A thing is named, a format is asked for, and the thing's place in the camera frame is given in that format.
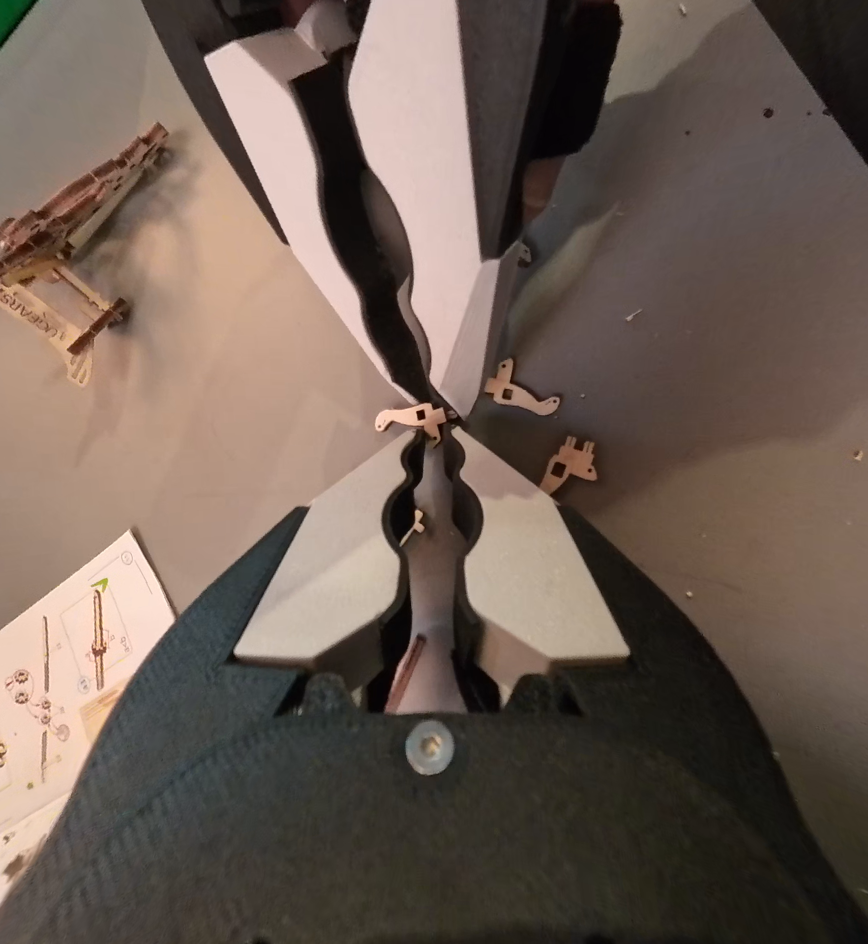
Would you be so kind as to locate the curved wooden model part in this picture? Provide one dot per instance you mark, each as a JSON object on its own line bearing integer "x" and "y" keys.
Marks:
{"x": 507, "y": 389}

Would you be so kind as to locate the hooked wooden model part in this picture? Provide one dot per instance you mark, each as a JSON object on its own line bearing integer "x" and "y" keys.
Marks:
{"x": 396, "y": 416}

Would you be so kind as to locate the thin wooden stick part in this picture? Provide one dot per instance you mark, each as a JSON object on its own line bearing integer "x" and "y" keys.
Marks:
{"x": 405, "y": 667}

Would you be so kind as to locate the person's right hand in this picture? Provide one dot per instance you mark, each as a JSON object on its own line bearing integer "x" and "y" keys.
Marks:
{"x": 537, "y": 191}

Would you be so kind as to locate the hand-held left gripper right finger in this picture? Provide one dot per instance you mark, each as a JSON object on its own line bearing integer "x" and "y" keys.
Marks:
{"x": 545, "y": 591}

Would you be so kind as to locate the forked wooden model part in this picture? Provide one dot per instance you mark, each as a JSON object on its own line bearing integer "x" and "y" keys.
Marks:
{"x": 570, "y": 463}

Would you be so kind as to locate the black panel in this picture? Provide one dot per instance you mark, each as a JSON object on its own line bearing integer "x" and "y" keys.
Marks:
{"x": 846, "y": 75}

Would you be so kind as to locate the assembled wooden model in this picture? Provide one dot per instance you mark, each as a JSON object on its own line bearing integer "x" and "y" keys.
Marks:
{"x": 49, "y": 220}

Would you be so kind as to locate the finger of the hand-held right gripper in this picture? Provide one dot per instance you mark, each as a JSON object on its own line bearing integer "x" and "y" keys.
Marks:
{"x": 425, "y": 110}
{"x": 272, "y": 148}

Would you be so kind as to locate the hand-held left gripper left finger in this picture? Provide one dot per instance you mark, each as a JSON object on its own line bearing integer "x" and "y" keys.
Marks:
{"x": 321, "y": 591}

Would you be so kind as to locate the white instruction booklet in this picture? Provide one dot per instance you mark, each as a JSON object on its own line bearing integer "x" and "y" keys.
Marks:
{"x": 72, "y": 640}

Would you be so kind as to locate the small wooden peg part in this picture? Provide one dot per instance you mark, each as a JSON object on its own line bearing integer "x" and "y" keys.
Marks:
{"x": 412, "y": 528}

